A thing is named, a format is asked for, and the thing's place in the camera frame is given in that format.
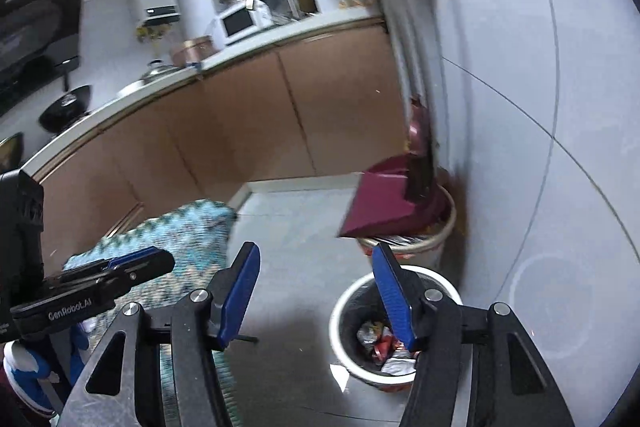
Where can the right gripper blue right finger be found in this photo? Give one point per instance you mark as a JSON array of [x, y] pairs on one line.
[[399, 290]]

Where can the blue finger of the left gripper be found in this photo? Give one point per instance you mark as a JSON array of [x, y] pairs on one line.
[[147, 255]]

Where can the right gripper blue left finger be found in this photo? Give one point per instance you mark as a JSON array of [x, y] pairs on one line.
[[234, 292]]

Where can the clear red plastic wrapper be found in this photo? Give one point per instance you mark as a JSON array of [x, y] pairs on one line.
[[382, 352]]

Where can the white round trash bin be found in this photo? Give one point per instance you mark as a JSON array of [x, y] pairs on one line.
[[360, 303]]

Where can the brown lower kitchen cabinets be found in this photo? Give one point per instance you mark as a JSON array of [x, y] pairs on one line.
[[322, 105]]

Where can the blue gloved left hand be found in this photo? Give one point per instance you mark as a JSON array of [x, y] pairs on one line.
[[36, 377]]

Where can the bin under dustpan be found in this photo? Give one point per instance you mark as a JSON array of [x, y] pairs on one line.
[[424, 248]]

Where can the maroon dustpan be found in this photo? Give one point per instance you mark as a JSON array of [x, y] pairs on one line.
[[390, 200]]

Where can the maroon broom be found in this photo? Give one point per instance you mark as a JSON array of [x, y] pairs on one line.
[[422, 167]]

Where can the black frying pan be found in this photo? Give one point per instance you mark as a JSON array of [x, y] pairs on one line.
[[67, 109]]

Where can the steel pot with lid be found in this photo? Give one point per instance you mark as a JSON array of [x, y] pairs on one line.
[[156, 69]]

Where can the white microwave oven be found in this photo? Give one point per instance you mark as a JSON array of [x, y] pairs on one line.
[[242, 20]]

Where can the black range hood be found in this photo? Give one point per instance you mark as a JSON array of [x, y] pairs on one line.
[[39, 43]]

